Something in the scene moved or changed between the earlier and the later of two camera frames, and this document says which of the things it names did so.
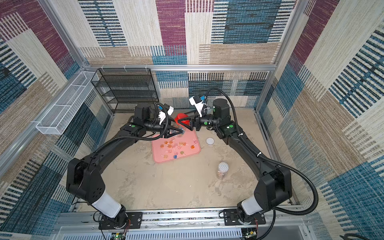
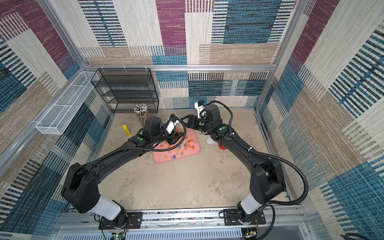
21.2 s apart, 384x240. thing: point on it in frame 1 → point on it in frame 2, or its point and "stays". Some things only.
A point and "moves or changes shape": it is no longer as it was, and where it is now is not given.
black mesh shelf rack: x=122 y=88 stays
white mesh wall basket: x=57 y=119 stays
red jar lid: x=180 y=116 moves or changes shape
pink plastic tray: x=165 y=149 stays
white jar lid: x=210 y=141 stays
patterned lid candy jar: x=223 y=169 moves or changes shape
